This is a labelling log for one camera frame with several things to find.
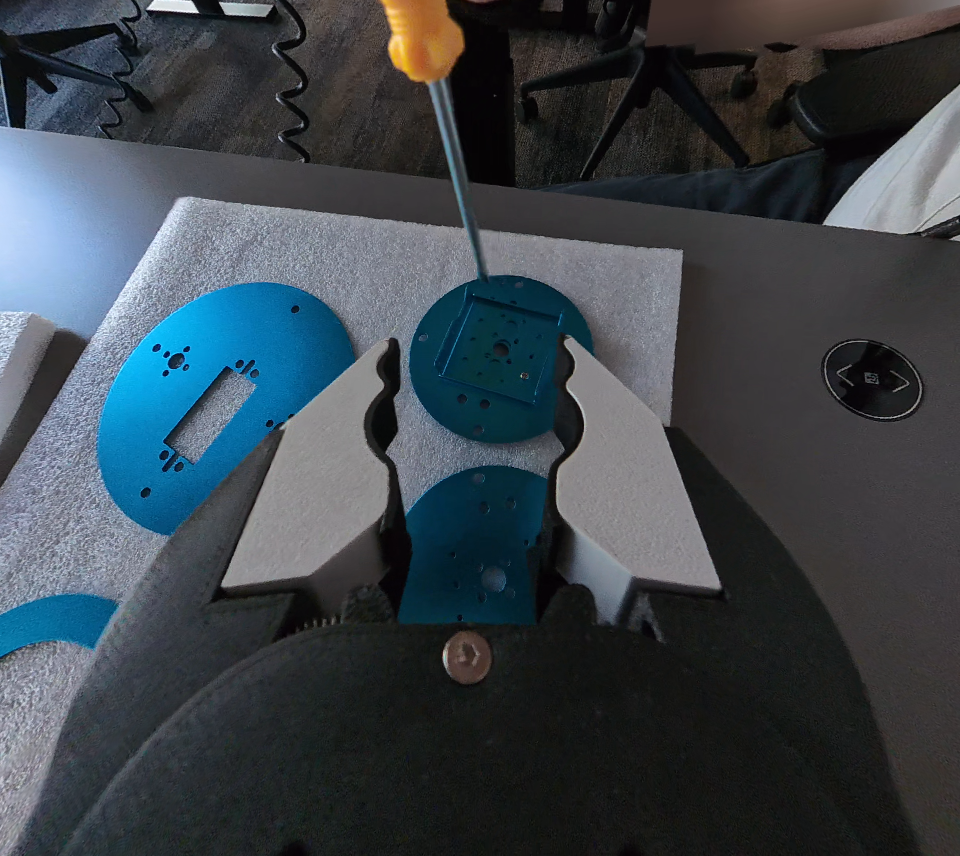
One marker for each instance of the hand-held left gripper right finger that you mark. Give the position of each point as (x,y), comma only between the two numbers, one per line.
(630,496)

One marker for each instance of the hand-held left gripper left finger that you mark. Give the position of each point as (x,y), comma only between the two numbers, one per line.
(315,496)

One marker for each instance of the blue round plate with bracket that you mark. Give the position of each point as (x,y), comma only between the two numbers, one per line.
(435,376)

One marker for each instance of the grey desk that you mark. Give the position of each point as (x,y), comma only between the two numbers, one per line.
(787,286)

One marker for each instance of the black round desk control button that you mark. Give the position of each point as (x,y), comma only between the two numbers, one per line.
(871,380)

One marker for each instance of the small blue round disc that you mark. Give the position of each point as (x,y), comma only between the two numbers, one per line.
(465,519)

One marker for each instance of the large blue disc rectangular cutout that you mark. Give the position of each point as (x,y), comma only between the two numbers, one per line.
(300,331)

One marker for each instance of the black office chair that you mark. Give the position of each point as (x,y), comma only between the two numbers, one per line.
(660,69)
(885,91)

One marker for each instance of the white foam sheet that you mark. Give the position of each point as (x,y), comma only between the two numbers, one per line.
(300,241)

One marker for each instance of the white foam block round hole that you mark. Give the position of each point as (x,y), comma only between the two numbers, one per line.
(22,361)

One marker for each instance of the person's dark trousers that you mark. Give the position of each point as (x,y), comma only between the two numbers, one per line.
(750,185)

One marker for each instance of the black stool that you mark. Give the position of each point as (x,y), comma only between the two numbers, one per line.
(30,61)

